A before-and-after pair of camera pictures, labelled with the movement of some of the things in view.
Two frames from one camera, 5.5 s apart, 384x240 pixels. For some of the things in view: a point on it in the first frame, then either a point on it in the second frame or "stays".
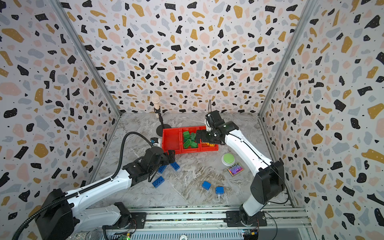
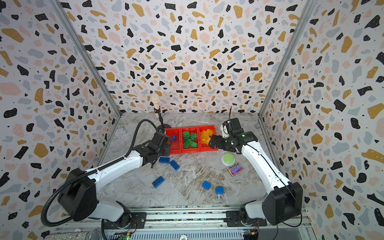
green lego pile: x=189 y=140 stays
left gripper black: x=168 y=160 → x=167 y=153
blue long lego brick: x=159 y=181 stays
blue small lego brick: x=206 y=185 stays
